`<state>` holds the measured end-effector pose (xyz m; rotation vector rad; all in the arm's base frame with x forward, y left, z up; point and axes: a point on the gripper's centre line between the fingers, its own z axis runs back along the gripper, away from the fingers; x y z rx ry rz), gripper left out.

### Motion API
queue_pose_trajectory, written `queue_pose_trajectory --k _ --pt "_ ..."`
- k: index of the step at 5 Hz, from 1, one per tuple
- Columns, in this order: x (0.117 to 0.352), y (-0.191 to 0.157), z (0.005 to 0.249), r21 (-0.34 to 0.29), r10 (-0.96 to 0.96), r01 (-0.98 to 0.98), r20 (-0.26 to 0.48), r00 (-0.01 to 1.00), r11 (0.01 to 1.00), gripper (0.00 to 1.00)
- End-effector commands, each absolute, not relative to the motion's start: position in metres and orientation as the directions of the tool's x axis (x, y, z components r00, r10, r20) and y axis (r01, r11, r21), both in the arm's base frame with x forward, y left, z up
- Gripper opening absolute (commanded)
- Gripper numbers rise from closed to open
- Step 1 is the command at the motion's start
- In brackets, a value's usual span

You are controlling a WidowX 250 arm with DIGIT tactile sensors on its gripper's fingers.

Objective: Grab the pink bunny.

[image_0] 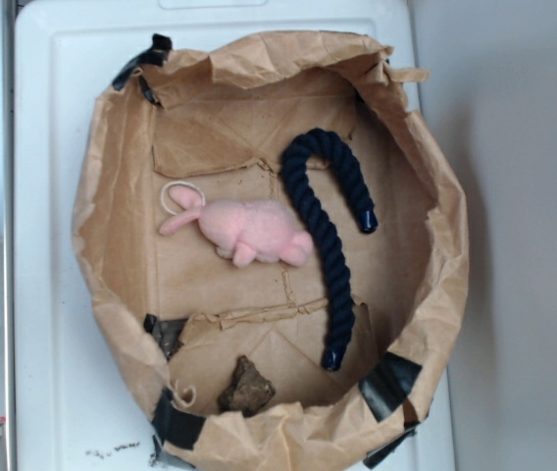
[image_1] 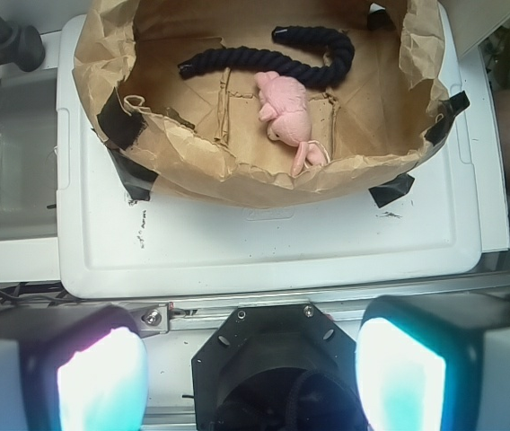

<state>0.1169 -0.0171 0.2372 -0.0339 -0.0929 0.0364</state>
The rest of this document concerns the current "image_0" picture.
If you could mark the brown rock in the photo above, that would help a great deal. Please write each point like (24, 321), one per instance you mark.
(248, 391)

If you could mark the brown paper bag bin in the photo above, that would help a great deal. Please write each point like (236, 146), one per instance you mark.
(176, 316)

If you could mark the pink plush bunny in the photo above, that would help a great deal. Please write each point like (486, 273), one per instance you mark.
(242, 231)

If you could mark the dark blue rope toy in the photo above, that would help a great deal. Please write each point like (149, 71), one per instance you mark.
(337, 275)

